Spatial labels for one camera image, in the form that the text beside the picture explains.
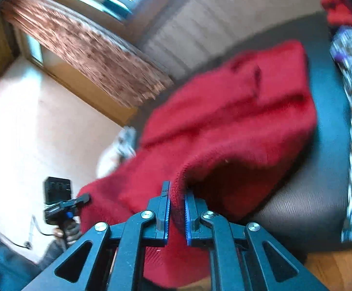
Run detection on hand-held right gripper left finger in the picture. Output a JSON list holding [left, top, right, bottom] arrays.
[[21, 181, 171, 291]]

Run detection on person's left hand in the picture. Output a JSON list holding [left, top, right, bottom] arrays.
[[59, 218, 82, 247]]

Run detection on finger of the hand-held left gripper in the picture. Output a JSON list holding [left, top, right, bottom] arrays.
[[70, 194, 91, 210]]

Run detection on brown floral curtain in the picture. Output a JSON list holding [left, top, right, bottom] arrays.
[[1, 0, 173, 108]]

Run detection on person's left forearm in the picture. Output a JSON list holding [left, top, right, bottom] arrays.
[[38, 238, 70, 267]]

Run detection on white cloth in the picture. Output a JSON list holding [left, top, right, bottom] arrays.
[[97, 127, 137, 176]]

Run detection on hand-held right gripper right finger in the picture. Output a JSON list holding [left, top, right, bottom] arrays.
[[184, 189, 331, 291]]

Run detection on person's blue trousers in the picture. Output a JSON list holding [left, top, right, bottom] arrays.
[[0, 223, 43, 291]]

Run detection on black padded bench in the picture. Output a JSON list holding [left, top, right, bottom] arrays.
[[142, 12, 352, 253]]

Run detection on black cable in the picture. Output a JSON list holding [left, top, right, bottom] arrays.
[[4, 230, 64, 249]]

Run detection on crimson fuzzy sweater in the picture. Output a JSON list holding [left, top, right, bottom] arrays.
[[77, 40, 318, 288]]

